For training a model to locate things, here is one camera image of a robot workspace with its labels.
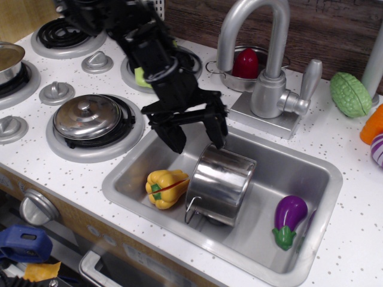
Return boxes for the front black burner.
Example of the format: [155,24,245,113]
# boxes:
[45,93,145,164]

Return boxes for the purple toy eggplant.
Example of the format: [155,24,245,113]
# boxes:
[272,196,308,251]

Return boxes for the silver stove knob front left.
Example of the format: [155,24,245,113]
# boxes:
[1,115,29,144]

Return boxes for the steel pot on left burner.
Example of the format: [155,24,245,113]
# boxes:
[0,41,25,85]

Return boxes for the silver toy sink basin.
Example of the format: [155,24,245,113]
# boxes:
[102,123,343,286]

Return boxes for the silver oven door handle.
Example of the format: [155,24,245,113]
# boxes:
[78,250,168,287]

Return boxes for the silver oven dial knob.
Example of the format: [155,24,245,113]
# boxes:
[19,189,60,226]

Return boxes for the red toy vegetable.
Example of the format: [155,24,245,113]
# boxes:
[232,48,259,79]

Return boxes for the orange toy vegetable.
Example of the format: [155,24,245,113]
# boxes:
[360,105,383,145]

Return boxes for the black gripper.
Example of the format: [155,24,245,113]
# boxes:
[142,71,228,154]

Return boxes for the silver stove knob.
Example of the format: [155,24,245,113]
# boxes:
[1,115,29,144]
[81,51,114,74]
[39,81,75,106]

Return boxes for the purple white striped toy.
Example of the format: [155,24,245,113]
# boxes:
[370,133,383,167]

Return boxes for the yellow toy bell pepper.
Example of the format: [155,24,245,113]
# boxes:
[145,170,190,210]

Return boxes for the stainless steel pot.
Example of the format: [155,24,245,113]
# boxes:
[184,144,257,227]

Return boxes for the green toy bitter melon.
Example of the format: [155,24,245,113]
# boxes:
[330,72,372,118]

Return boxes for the yellow cloth scrap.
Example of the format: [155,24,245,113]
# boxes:
[23,262,61,282]

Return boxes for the silver perforated utensil holder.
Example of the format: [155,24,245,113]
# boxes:
[146,0,165,20]

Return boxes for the silver stove knob middle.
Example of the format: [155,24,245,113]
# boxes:
[81,51,114,74]

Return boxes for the steel pot lid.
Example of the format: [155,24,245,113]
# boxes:
[53,94,123,140]

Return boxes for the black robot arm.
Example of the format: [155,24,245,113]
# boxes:
[54,1,228,154]

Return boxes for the grey vertical post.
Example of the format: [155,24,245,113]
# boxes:
[361,25,382,106]

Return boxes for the silver toy faucet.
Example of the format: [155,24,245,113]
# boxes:
[217,0,323,140]

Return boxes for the back right burner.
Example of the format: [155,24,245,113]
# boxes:
[120,46,202,94]

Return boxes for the blue plastic clamp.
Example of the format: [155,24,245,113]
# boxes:
[1,225,53,263]

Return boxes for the green toy cutting board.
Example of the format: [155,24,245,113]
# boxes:
[134,67,152,88]

